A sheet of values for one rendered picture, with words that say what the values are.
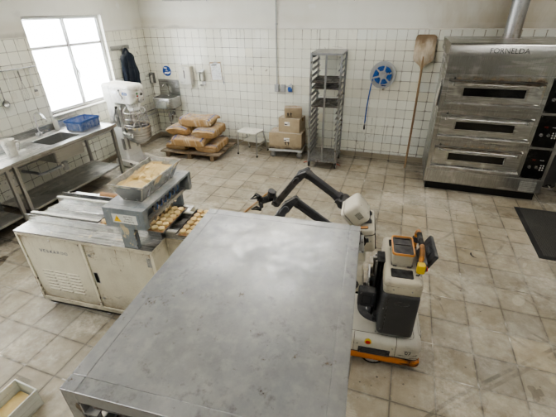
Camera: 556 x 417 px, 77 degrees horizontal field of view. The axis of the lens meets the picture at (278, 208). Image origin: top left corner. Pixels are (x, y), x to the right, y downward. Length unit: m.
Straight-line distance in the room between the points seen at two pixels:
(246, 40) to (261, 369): 6.38
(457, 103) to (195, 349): 4.89
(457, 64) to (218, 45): 4.01
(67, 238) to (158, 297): 2.39
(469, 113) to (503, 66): 0.64
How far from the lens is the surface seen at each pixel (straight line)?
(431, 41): 6.20
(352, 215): 2.37
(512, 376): 3.34
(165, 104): 7.45
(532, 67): 5.43
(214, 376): 0.69
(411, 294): 2.55
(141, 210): 2.60
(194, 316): 0.79
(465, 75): 5.30
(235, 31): 6.87
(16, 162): 5.08
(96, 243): 3.03
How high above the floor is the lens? 2.38
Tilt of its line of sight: 30 degrees down
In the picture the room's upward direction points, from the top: 1 degrees counter-clockwise
